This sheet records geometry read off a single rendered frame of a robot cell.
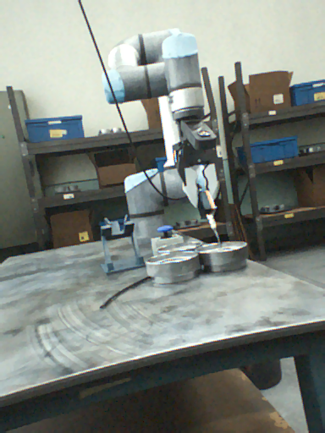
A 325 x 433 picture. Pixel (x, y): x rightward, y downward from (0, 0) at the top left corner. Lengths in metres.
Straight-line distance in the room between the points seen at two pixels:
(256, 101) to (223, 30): 1.01
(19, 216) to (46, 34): 1.86
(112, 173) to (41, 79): 1.29
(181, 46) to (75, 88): 4.04
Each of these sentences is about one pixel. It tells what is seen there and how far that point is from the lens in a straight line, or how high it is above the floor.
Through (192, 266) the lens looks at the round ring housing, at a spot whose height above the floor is 0.82.
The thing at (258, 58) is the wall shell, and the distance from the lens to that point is 5.50.
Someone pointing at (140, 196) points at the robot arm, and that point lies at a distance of 1.41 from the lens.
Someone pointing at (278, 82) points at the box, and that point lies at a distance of 4.94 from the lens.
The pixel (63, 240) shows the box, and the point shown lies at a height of 0.56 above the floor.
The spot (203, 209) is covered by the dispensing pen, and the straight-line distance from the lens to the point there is 0.97.
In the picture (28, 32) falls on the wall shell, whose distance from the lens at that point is 5.16.
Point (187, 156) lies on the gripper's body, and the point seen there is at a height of 1.04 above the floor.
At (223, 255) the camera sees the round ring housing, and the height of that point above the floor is 0.83.
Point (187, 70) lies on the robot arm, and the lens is 1.01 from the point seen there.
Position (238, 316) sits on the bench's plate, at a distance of 0.62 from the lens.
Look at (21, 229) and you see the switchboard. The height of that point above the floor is 0.71.
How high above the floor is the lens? 0.99
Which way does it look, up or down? 4 degrees down
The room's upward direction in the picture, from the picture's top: 9 degrees counter-clockwise
